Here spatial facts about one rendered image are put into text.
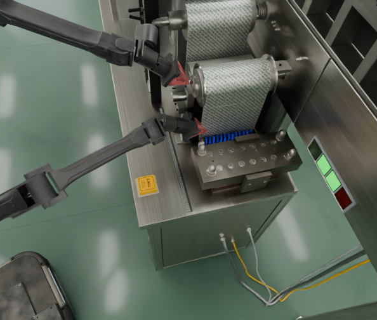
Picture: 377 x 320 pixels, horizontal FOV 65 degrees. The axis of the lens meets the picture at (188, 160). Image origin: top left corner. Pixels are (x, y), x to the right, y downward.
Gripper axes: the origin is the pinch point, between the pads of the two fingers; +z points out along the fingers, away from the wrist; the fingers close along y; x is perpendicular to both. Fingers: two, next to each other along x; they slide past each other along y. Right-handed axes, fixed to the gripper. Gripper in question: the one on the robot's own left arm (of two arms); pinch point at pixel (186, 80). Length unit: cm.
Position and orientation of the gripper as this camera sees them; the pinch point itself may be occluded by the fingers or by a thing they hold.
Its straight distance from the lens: 105.0
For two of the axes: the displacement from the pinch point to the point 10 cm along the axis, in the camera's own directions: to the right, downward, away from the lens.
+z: 7.1, 2.5, 6.6
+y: 2.2, 8.2, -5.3
